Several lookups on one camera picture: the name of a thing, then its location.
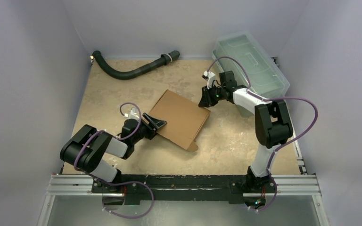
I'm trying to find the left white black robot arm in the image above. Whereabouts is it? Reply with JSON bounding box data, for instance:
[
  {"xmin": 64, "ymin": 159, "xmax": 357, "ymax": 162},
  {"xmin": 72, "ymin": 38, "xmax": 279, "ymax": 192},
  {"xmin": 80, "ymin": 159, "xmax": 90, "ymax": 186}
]
[{"xmin": 59, "ymin": 113, "xmax": 167, "ymax": 193}]

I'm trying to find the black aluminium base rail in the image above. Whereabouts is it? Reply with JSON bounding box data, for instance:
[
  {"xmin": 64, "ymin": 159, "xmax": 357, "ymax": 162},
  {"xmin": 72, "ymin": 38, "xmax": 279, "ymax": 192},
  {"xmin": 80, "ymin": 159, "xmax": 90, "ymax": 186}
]
[{"xmin": 48, "ymin": 174, "xmax": 321, "ymax": 205}]

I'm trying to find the clear plastic storage bin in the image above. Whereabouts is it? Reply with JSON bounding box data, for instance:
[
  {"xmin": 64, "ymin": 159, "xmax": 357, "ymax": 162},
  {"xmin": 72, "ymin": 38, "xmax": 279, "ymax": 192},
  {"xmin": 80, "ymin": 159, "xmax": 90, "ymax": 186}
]
[{"xmin": 212, "ymin": 31, "xmax": 291, "ymax": 118}]

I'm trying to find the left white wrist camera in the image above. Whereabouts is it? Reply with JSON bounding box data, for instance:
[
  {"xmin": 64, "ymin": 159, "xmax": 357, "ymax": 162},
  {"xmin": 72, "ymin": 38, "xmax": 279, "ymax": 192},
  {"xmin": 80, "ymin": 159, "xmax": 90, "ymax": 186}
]
[{"xmin": 123, "ymin": 107, "xmax": 141, "ymax": 121}]

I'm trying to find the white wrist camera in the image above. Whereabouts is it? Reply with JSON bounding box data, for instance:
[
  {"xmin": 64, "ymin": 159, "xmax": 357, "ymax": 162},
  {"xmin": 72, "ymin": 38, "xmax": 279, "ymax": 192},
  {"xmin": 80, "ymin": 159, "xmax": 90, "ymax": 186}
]
[
  {"xmin": 202, "ymin": 71, "xmax": 216, "ymax": 89},
  {"xmin": 123, "ymin": 107, "xmax": 141, "ymax": 121}
]

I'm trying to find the black corrugated hose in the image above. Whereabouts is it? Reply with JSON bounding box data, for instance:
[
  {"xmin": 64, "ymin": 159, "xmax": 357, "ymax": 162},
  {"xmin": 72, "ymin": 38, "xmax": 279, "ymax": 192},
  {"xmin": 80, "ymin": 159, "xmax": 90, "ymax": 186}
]
[{"xmin": 92, "ymin": 50, "xmax": 181, "ymax": 81}]

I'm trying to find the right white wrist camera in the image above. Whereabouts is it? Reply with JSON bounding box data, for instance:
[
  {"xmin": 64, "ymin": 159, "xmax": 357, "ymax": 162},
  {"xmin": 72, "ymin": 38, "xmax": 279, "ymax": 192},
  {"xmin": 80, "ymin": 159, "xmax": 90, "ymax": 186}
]
[{"xmin": 202, "ymin": 71, "xmax": 216, "ymax": 89}]

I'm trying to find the brown cardboard box sheet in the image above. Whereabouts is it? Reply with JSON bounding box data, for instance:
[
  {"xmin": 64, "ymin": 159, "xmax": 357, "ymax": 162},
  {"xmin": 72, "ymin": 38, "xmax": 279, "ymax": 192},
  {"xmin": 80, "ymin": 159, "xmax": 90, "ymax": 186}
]
[{"xmin": 148, "ymin": 90, "xmax": 210, "ymax": 152}]

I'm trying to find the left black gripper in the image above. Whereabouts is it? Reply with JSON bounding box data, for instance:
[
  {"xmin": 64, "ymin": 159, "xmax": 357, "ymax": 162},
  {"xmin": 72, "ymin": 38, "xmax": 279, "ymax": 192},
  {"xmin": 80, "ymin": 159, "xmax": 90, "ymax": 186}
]
[{"xmin": 132, "ymin": 113, "xmax": 165, "ymax": 145}]

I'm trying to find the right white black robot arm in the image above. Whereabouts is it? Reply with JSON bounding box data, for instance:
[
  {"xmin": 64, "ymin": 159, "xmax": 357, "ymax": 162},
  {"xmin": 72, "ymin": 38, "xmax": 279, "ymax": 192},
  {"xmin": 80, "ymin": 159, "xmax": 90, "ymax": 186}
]
[{"xmin": 198, "ymin": 71, "xmax": 293, "ymax": 192}]

